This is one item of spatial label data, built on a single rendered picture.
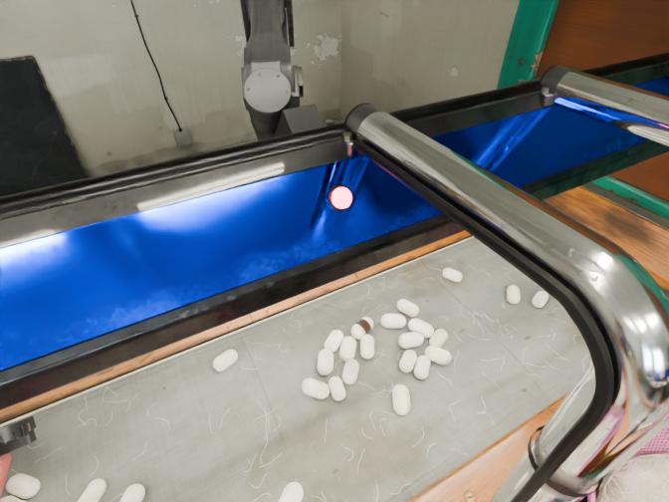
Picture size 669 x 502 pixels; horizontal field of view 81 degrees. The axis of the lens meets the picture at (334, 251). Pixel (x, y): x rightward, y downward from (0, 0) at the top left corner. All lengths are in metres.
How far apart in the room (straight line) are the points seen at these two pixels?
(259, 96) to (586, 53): 0.53
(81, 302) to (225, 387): 0.37
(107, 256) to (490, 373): 0.49
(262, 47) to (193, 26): 1.79
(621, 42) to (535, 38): 0.14
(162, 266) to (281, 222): 0.06
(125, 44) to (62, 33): 0.26
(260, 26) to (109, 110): 1.79
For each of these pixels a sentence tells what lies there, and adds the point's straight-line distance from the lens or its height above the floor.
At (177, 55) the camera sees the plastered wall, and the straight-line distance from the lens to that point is 2.42.
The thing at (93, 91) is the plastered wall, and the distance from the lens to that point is 2.39.
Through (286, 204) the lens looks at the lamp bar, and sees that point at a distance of 0.20.
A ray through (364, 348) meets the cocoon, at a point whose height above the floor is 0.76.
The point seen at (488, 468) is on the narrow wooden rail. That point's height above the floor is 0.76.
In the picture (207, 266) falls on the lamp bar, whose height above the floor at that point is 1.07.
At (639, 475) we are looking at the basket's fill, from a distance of 0.60.
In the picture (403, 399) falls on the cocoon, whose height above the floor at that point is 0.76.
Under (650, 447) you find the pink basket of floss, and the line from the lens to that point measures 0.62.
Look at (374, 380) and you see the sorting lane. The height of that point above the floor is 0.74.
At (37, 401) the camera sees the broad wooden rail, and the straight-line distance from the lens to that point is 0.63.
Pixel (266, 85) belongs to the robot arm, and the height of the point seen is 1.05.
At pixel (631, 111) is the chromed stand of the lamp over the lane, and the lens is 0.29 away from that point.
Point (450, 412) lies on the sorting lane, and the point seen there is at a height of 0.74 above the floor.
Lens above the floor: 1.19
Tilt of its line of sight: 40 degrees down
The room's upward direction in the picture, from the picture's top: straight up
